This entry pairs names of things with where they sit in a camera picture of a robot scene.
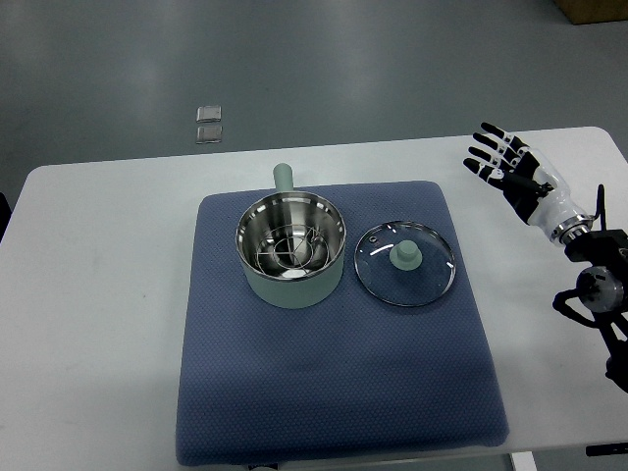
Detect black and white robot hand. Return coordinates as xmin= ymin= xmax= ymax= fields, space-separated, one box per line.
xmin=463 ymin=122 xmax=593 ymax=245

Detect glass lid with green knob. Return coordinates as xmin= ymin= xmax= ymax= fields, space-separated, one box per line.
xmin=354 ymin=221 xmax=456 ymax=307

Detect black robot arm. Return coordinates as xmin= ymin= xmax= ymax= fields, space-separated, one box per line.
xmin=552 ymin=184 xmax=627 ymax=391

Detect mint green steel pot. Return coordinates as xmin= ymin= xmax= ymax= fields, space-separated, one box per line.
xmin=235 ymin=163 xmax=347 ymax=309

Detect brown cardboard box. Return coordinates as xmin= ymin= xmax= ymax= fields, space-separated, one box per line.
xmin=554 ymin=0 xmax=627 ymax=26

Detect blue textured mat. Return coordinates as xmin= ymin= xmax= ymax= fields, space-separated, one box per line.
xmin=176 ymin=190 xmax=509 ymax=466

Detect black table control panel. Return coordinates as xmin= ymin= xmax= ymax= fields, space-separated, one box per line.
xmin=586 ymin=443 xmax=628 ymax=457

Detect white table leg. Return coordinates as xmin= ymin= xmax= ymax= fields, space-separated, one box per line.
xmin=510 ymin=451 xmax=538 ymax=471

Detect upper floor metal plate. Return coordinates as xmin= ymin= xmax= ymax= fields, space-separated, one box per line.
xmin=195 ymin=105 xmax=222 ymax=123

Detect black object at left edge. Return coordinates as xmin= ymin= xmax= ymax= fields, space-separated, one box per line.
xmin=0 ymin=192 xmax=12 ymax=239

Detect wire steaming rack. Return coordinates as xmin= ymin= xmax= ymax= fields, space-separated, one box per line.
xmin=253 ymin=224 xmax=330 ymax=279

